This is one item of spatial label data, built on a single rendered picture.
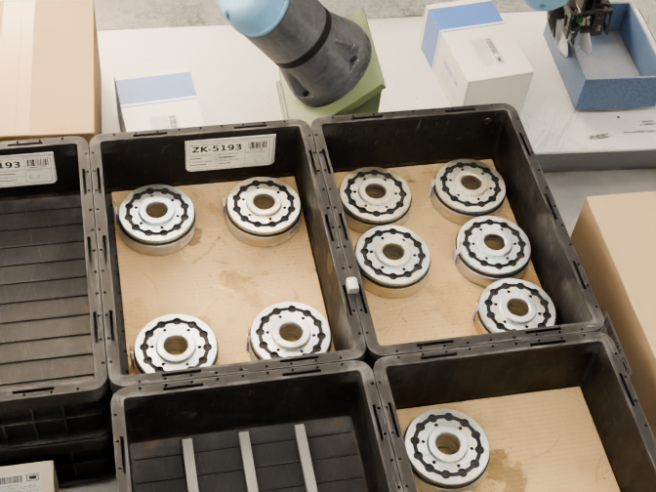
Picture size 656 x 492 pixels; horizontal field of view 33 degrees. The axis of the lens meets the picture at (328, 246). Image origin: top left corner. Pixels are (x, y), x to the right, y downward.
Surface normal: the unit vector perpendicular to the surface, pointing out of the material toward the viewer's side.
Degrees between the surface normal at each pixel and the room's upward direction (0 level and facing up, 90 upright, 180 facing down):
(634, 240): 0
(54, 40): 0
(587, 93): 90
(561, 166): 90
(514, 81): 90
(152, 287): 0
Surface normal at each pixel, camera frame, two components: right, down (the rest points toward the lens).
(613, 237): 0.08, -0.63
